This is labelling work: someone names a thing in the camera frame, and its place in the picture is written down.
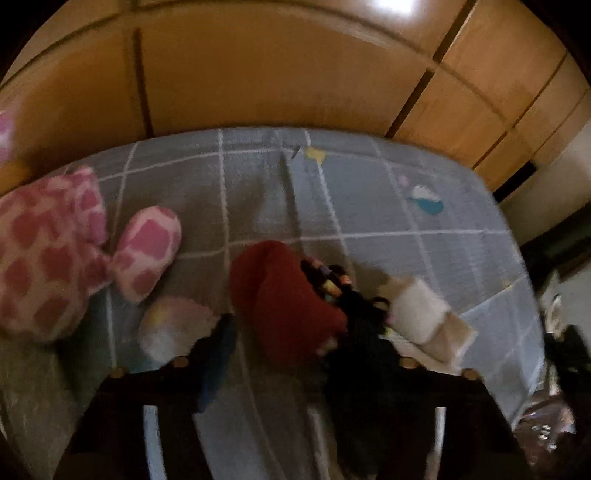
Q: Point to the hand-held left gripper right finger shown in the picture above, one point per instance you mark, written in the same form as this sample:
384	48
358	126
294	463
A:
466	415

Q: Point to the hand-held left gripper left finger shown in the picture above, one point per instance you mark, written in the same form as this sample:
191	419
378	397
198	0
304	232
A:
217	364

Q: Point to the red knit cloth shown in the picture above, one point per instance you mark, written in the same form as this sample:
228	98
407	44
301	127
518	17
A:
277	304

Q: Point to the black cloth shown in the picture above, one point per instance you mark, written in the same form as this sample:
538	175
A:
369	392

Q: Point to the pink white plush rabbit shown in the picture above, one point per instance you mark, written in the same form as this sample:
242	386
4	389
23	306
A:
41	258

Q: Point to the white pastel soft toy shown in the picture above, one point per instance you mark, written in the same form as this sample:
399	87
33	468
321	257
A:
171	323

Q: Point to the shiny plastic bag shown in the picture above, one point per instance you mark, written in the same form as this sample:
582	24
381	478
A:
545	429

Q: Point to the beige and white plush item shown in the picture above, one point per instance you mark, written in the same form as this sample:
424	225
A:
420	314

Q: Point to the dark clutter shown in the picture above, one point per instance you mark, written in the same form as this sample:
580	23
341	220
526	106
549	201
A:
570	350

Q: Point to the grey checked bed sheet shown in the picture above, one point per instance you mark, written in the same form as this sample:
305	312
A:
369	221

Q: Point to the wooden wardrobe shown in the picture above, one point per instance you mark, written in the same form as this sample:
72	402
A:
277	69

